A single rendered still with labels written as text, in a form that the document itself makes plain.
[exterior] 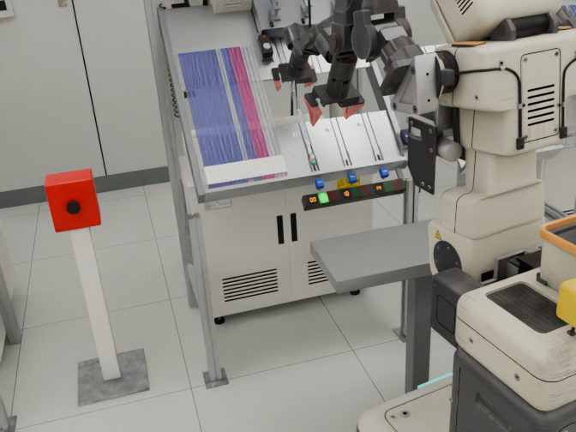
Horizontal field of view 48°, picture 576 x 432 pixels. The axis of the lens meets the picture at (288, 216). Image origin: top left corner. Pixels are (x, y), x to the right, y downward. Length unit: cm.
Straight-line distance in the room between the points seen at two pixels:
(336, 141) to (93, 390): 120
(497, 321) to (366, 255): 68
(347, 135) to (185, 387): 103
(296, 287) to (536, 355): 155
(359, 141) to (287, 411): 92
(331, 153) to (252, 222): 47
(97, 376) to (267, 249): 77
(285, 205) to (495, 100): 126
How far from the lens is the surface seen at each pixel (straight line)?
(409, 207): 226
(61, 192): 209
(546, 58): 140
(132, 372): 248
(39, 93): 390
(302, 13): 234
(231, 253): 245
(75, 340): 274
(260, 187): 203
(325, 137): 214
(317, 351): 246
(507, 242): 155
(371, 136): 218
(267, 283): 255
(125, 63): 386
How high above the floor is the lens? 150
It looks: 26 degrees down
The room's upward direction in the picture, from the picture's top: 4 degrees counter-clockwise
